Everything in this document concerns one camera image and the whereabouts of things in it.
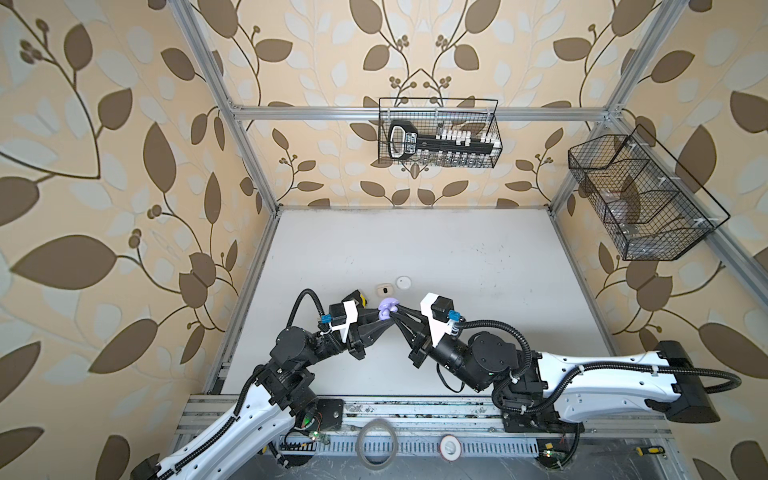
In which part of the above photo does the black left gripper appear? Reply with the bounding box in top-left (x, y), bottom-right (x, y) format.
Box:
top-left (298, 309), bottom-right (392, 373)

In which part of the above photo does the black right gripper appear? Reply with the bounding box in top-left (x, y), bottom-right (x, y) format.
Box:
top-left (394, 306), bottom-right (487, 396)

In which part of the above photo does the purple round disc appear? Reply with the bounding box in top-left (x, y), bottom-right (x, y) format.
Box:
top-left (378, 297), bottom-right (400, 321)

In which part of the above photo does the white earbud charging case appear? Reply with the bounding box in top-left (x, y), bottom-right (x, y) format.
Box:
top-left (395, 275), bottom-right (412, 290)

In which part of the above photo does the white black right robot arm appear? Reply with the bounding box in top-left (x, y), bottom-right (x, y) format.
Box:
top-left (378, 300), bottom-right (742, 431)

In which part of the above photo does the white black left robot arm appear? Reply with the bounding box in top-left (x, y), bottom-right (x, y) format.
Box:
top-left (130, 296), bottom-right (399, 479)

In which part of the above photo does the black yellow tape measure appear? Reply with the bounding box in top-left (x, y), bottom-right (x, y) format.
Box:
top-left (343, 289), bottom-right (367, 307)

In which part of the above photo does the grey tape roll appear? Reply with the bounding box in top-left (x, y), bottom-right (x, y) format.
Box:
top-left (354, 419), bottom-right (399, 471)

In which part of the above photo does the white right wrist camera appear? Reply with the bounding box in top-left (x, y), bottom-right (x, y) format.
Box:
top-left (420, 293), bottom-right (461, 348)

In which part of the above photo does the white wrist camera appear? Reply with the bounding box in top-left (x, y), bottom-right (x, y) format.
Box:
top-left (319, 300), bottom-right (359, 343)
top-left (420, 293), bottom-right (461, 348)

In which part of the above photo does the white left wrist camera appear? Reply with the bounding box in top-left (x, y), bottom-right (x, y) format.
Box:
top-left (319, 300), bottom-right (359, 343)

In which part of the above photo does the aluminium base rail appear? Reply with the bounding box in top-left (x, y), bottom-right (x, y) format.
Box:
top-left (172, 395), bottom-right (673, 457)

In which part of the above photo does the black socket set rail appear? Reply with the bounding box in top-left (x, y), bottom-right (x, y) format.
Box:
top-left (384, 120), bottom-right (503, 163)

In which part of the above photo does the wire basket with socket set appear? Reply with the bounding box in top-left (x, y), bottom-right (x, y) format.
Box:
top-left (377, 96), bottom-right (503, 169)

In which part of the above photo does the empty black wire basket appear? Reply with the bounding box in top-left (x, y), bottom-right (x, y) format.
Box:
top-left (568, 124), bottom-right (731, 261)

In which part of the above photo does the yellow handled screwdriver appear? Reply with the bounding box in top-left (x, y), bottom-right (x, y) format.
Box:
top-left (606, 445), bottom-right (666, 457)

